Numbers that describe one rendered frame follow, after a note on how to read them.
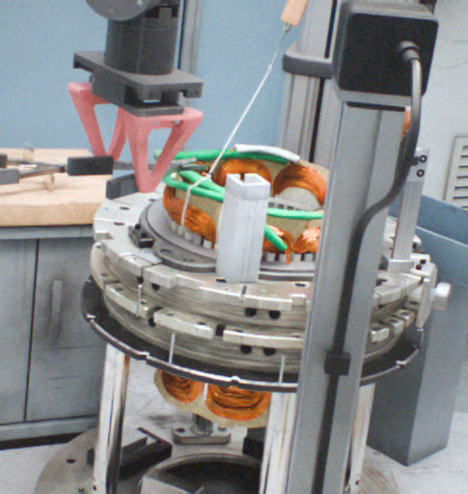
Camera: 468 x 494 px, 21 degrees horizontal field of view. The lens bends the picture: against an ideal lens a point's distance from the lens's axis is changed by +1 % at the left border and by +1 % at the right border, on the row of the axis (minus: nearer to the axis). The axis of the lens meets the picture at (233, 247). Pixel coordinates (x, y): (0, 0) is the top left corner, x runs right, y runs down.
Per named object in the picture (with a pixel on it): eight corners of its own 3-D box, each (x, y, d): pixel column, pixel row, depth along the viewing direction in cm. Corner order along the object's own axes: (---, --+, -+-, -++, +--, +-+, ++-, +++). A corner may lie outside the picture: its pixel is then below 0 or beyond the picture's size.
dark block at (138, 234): (142, 234, 115) (143, 221, 114) (152, 248, 112) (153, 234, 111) (126, 234, 114) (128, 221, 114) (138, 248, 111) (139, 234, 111)
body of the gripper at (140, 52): (140, 107, 98) (150, 12, 96) (68, 73, 105) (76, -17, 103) (205, 103, 102) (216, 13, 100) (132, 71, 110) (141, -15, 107)
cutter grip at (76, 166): (68, 177, 106) (69, 159, 106) (66, 174, 107) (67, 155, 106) (113, 175, 108) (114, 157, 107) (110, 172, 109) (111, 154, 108)
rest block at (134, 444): (156, 451, 134) (158, 432, 133) (120, 468, 130) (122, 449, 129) (128, 435, 136) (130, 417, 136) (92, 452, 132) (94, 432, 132)
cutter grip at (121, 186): (111, 201, 102) (112, 182, 101) (103, 198, 102) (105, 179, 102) (144, 191, 105) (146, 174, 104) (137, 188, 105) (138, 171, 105)
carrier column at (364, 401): (339, 505, 131) (369, 321, 124) (329, 491, 133) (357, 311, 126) (361, 503, 132) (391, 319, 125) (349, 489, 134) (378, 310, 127)
